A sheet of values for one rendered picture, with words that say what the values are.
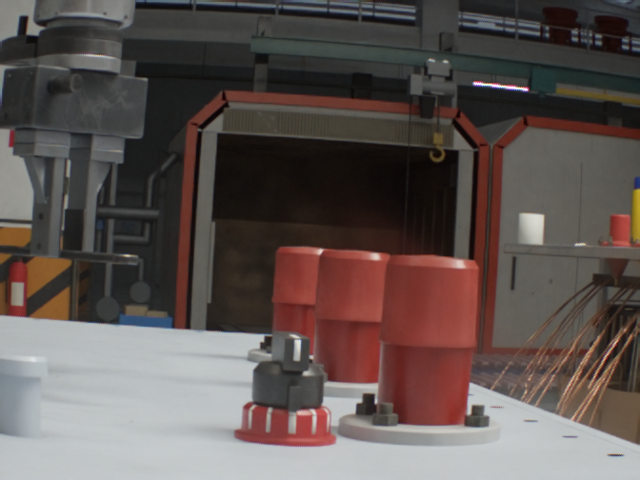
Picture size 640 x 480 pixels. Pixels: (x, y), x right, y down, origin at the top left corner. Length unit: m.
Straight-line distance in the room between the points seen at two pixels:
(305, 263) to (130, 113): 0.55
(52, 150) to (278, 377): 0.28
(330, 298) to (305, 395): 0.38
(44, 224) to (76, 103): 0.10
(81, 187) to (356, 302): 0.32
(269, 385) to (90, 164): 0.28
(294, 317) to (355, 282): 0.34
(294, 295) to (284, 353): 0.72
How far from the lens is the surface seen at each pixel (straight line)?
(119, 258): 1.14
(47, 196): 1.19
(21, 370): 0.95
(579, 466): 0.98
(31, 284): 11.66
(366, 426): 1.08
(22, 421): 0.96
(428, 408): 1.09
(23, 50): 1.23
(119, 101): 1.22
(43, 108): 1.16
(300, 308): 1.73
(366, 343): 1.41
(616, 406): 4.01
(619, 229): 4.03
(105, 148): 1.22
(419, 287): 1.08
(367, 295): 1.40
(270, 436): 1.03
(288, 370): 1.03
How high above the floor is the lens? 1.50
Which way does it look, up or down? level
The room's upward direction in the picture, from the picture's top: 3 degrees clockwise
